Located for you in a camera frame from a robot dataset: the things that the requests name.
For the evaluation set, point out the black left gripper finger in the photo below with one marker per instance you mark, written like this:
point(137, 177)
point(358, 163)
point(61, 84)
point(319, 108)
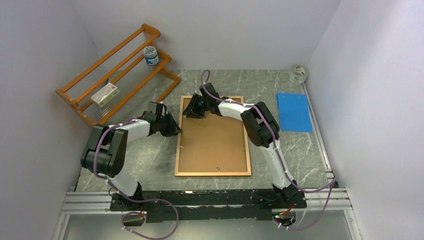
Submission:
point(171, 130)
point(169, 118)

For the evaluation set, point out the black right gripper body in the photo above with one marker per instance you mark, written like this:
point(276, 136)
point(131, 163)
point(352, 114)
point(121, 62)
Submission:
point(207, 104)

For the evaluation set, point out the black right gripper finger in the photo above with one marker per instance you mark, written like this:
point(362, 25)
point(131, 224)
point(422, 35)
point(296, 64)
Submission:
point(197, 101)
point(193, 112)

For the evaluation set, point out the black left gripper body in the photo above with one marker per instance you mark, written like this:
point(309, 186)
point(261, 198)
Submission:
point(162, 120)

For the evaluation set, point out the wooden picture frame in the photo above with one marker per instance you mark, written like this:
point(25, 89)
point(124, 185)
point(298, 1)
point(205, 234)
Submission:
point(212, 174)

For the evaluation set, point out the brown frame backing board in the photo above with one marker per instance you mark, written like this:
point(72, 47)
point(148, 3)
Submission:
point(212, 142)

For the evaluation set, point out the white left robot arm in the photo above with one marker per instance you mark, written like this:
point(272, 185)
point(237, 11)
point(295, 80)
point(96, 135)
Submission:
point(105, 150)

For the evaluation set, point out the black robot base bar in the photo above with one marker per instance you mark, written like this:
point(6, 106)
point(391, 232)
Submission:
point(169, 205)

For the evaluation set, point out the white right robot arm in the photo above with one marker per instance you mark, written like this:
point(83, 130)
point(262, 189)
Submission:
point(263, 131)

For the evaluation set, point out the orange wooden shelf rack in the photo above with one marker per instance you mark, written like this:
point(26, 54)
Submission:
point(124, 66)

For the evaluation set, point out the small white cardboard box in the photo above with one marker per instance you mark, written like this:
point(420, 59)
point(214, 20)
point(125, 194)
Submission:
point(105, 94)

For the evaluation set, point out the blue white lidded jar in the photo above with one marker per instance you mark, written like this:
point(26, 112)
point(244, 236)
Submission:
point(151, 55)

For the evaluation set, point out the blue plastic sheet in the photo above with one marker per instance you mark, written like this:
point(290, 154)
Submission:
point(293, 110)

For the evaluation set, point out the clear tape roll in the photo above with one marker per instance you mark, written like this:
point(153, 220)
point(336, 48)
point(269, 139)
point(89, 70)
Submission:
point(298, 74)

